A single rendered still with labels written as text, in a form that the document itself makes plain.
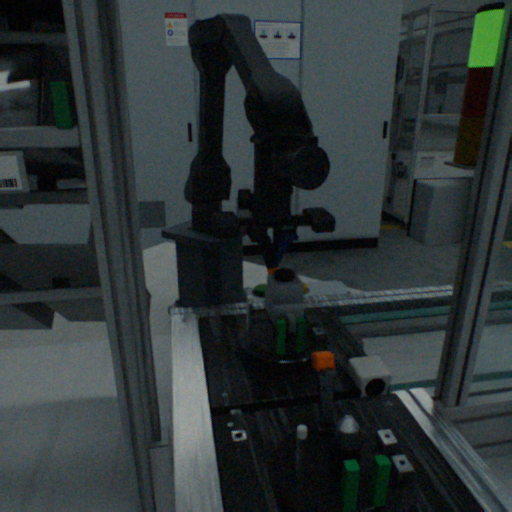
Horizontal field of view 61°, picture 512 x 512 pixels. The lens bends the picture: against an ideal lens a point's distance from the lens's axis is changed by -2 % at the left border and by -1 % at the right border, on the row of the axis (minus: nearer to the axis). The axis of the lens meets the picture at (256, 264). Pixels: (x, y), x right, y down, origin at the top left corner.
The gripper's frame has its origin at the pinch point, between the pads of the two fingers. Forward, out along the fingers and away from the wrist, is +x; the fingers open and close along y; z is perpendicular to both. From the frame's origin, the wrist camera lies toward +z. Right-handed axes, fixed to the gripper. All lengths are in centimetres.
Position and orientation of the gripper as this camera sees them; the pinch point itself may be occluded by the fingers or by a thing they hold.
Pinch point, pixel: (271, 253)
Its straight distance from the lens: 69.2
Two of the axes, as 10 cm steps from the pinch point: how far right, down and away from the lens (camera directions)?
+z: -1.8, -3.7, 9.1
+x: -0.1, 9.3, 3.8
